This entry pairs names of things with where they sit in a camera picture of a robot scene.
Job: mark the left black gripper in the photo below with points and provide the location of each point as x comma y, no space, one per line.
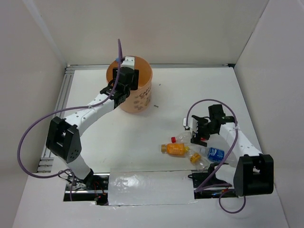
134,84

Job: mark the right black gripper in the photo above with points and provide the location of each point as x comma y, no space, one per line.
195,138

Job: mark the red label clear bottle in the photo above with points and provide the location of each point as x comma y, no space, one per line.
184,137

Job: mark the blue label crushed bottle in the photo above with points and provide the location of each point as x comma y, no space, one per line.
210,155

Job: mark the orange juice bottle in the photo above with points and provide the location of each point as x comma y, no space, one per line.
175,149

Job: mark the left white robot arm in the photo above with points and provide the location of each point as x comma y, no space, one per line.
63,138

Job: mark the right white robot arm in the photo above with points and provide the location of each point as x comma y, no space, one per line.
244,167

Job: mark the orange plastic bin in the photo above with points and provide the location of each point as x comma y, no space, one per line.
131,101

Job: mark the yellow cap clear bottle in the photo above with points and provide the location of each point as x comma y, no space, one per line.
199,162

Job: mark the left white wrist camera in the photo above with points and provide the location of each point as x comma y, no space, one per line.
129,62

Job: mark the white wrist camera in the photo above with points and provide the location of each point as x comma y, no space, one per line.
129,62
191,125

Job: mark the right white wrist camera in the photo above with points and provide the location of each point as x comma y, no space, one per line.
191,125

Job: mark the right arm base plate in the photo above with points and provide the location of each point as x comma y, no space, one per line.
217,187

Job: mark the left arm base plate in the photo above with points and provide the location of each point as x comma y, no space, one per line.
97,192

